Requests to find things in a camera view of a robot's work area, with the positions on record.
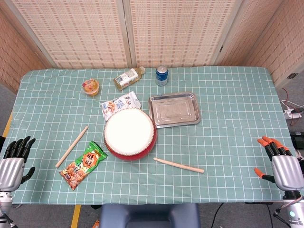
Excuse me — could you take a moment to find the red drum with white skin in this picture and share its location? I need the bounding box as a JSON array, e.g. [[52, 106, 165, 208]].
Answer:
[[102, 108, 158, 162]]

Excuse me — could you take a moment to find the black and silver left hand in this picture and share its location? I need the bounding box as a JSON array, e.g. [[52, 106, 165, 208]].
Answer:
[[0, 135, 36, 192]]

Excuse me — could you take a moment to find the blue-grey robot torso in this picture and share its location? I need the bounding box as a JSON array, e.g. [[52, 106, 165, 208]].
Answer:
[[99, 203, 201, 228]]

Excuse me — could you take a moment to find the white power strip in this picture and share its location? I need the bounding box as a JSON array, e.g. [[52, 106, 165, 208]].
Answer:
[[284, 109, 302, 119]]

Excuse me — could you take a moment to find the orange-tipped silver right hand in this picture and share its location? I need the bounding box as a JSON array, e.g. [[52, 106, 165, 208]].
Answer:
[[253, 135, 304, 193]]

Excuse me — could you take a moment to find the white snack packet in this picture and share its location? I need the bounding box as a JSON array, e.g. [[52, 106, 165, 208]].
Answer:
[[101, 91, 141, 121]]

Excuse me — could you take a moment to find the white power cable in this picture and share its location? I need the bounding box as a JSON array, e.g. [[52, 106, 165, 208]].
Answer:
[[281, 99, 297, 112]]

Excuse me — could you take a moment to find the blue drink can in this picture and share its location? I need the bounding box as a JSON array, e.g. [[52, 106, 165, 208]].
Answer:
[[155, 65, 169, 86]]

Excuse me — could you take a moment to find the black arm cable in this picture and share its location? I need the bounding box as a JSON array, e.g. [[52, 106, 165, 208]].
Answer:
[[272, 206, 289, 228]]

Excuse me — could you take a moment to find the green snack packet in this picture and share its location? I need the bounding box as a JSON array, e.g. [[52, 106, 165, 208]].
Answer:
[[59, 141, 109, 191]]

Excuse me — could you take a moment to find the black equipment box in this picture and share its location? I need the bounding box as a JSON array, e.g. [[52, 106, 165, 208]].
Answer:
[[289, 132, 304, 150]]

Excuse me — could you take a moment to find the thin red cable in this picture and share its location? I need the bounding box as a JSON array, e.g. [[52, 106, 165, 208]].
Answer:
[[282, 87, 291, 107]]

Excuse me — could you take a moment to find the bamboo folding screen panel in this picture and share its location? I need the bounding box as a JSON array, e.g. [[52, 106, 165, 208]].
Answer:
[[244, 0, 304, 87], [4, 0, 133, 69], [0, 0, 57, 93], [213, 0, 285, 67], [122, 0, 240, 68]]

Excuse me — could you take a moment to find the yellow drink plastic bottle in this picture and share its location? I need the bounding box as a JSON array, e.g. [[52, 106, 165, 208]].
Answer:
[[113, 66, 146, 91]]

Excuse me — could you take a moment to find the green checked tablecloth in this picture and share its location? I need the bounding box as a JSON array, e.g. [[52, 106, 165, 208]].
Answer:
[[0, 66, 304, 205]]

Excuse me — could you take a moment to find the orange fruit jelly cup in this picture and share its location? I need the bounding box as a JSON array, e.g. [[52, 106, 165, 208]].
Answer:
[[82, 79, 100, 96]]

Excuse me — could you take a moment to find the rectangular stainless steel tray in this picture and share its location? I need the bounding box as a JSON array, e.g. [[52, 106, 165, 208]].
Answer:
[[148, 92, 202, 129]]

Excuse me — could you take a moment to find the wooden drumstick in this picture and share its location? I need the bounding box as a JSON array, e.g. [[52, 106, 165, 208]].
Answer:
[[55, 125, 89, 169], [153, 157, 205, 174]]

